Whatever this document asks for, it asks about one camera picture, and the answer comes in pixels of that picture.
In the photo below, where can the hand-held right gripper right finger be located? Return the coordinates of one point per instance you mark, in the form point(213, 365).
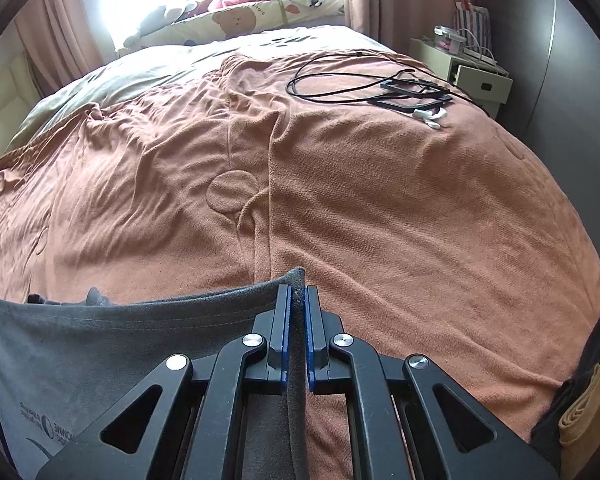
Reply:
point(310, 330)

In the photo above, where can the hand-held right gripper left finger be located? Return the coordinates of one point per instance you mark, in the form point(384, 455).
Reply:
point(284, 325)

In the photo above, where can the grey t-shirt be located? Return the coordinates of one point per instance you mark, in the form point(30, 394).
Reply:
point(105, 360)

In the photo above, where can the brown blanket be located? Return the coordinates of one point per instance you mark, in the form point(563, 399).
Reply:
point(380, 210)

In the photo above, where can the tan folded garment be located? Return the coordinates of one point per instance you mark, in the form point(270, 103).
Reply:
point(592, 420)

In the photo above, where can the white nightstand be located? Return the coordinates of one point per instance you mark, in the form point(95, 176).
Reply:
point(480, 82)

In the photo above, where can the bear print cushion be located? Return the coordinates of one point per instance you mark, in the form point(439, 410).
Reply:
point(240, 20)

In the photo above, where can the white power strip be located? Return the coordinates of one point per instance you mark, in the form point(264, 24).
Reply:
point(485, 57)

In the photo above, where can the grey wardrobe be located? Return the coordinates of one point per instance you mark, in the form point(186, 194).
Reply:
point(555, 85)

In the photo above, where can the striped paper bag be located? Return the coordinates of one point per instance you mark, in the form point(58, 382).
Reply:
point(472, 20)

